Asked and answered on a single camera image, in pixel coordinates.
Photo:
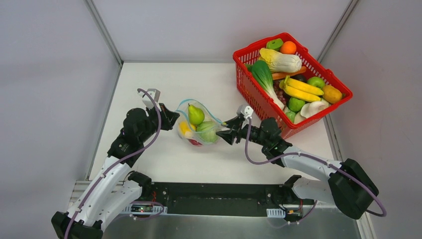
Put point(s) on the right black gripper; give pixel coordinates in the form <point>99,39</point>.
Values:
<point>237,127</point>

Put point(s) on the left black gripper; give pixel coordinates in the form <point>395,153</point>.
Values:
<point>166,114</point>

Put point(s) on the yellow toy bell pepper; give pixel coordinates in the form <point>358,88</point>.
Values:
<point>186,129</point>

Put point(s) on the green toy pear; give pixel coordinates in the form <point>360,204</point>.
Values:
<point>196,115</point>

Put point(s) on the pale green toy cabbage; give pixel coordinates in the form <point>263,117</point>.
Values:
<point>206,131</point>

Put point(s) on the clear zip top bag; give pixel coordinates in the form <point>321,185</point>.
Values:
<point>196,125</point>

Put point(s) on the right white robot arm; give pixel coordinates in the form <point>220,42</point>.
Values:
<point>344,184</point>

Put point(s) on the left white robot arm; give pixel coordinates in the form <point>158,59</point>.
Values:
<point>115,186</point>

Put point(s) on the red plastic basket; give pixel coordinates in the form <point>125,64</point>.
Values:
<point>262,104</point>

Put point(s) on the purple toy grapes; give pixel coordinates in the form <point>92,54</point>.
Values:
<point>279,92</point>

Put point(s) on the green bok choy toy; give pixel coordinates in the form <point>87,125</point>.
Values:
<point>263,76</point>

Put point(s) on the green toy bell pepper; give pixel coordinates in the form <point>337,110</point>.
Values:
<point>293,108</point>

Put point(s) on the orange toy carrot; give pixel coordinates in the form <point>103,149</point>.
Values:
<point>281,75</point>

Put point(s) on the yellow toy banana bunch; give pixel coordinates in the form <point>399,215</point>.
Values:
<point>300,90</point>

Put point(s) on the white oyster mushroom toy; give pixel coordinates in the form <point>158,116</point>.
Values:
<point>311,109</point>

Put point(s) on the yellow white napa cabbage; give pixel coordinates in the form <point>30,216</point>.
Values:
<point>279,62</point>

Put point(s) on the green toy pepper slice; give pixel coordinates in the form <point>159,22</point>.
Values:
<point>274,44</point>

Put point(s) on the green toy apple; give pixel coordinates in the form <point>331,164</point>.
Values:
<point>316,82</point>

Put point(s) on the orange toy orange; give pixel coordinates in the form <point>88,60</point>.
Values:
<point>288,47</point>

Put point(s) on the orange yellow toy squash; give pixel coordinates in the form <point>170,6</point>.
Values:
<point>331,94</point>

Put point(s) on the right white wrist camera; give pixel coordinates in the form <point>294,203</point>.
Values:
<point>245,112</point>

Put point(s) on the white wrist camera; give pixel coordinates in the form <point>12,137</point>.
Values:
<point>150,97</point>
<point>245,112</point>

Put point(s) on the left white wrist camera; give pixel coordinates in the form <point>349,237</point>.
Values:
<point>150,97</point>

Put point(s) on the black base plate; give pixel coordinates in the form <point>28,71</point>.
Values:
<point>201,199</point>

